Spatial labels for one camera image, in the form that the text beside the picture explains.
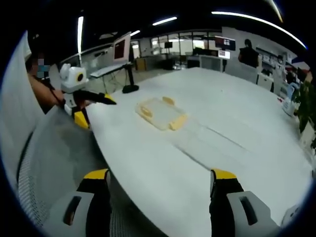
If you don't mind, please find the wall screen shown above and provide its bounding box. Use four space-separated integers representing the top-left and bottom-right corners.
214 36 232 59

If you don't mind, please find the black monitor stand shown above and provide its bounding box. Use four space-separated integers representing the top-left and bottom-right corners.
122 62 140 94

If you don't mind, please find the white box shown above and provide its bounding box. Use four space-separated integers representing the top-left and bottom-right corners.
280 85 298 117

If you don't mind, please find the cardboard box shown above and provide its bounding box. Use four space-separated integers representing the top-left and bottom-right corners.
135 57 147 72

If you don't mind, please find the computer monitor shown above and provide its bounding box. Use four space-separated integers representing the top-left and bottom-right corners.
113 31 132 63

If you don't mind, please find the clear box with plastic buckle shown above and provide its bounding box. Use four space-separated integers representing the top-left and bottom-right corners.
134 96 189 132

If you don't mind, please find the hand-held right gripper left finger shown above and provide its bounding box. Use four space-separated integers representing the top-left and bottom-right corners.
44 168 112 237

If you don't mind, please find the white mesh office chair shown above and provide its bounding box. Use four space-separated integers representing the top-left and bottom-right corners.
0 31 158 237

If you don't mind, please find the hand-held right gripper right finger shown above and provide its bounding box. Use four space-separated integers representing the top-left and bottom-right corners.
209 168 282 237

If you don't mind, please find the white cabinet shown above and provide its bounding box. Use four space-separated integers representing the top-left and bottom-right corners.
199 54 223 73

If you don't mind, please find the green potted plant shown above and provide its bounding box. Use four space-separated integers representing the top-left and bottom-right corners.
294 80 316 149

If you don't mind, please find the white desk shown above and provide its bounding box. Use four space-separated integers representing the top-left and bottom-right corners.
89 64 125 78

